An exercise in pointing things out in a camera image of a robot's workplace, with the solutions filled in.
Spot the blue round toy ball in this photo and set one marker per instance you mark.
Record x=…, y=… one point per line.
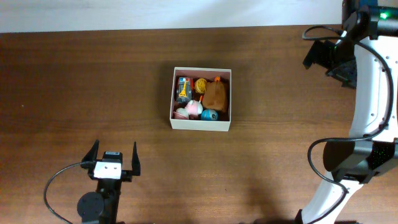
x=209, y=115

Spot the red grey toy truck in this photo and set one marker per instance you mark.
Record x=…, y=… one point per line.
x=184, y=90

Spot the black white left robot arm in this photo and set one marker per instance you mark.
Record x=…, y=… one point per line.
x=101, y=206

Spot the pink white toy figure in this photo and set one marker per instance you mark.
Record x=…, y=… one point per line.
x=192, y=110

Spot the brown plush toy with orange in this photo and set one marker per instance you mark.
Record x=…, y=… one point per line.
x=216, y=95

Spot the yellow plastic cage ball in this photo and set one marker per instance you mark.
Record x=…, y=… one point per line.
x=200, y=85

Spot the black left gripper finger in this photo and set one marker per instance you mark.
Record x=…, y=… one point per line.
x=135, y=163
x=89, y=160

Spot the white cardboard box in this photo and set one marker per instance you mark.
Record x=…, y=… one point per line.
x=224, y=119

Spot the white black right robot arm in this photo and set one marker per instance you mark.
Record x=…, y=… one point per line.
x=362, y=56

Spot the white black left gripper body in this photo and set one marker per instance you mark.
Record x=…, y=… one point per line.
x=126, y=175

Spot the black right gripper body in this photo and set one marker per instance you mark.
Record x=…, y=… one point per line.
x=339, y=69

